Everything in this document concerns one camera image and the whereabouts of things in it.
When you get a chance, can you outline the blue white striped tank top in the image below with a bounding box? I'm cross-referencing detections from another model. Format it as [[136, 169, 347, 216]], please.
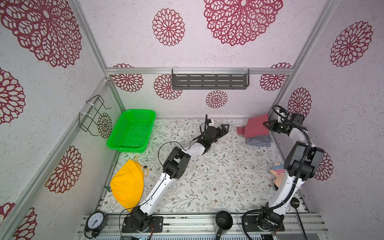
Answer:
[[246, 134, 273, 148]]

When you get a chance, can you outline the maroon tank top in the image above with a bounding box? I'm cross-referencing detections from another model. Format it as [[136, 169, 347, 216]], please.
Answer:
[[237, 114, 269, 138]]

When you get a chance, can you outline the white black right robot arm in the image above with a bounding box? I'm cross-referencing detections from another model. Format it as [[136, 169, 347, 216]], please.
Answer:
[[259, 110, 325, 227]]

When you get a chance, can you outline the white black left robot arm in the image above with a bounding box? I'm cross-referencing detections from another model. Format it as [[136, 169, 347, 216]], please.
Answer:
[[127, 119, 230, 232]]

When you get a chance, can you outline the plush doll toy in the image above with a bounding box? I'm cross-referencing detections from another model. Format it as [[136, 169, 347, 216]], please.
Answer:
[[270, 162, 289, 191]]

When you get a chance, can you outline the green plastic basket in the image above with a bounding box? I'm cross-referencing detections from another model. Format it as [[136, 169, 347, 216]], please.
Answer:
[[107, 109, 156, 153]]

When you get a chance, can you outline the black small ladle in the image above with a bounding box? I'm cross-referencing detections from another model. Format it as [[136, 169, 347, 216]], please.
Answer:
[[290, 197, 308, 240]]

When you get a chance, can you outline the yellow hat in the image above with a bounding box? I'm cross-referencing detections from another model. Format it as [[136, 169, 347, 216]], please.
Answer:
[[110, 155, 150, 211]]

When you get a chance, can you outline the round pressure gauge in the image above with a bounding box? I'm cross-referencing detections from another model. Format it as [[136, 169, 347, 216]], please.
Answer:
[[84, 211, 108, 240]]

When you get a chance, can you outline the grey wall shelf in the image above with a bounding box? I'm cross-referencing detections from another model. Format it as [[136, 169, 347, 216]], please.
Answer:
[[171, 69, 250, 90]]

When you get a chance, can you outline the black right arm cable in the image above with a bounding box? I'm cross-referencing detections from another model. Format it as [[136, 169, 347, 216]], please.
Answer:
[[241, 104, 313, 240]]

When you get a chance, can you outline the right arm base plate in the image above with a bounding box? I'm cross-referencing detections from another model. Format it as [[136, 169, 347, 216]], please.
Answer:
[[243, 212, 285, 232]]

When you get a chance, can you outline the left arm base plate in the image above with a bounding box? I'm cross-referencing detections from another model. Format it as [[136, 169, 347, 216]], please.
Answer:
[[122, 216, 164, 234]]

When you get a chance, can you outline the black wire wall rack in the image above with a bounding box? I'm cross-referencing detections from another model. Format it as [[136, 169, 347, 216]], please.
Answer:
[[78, 95, 113, 139]]

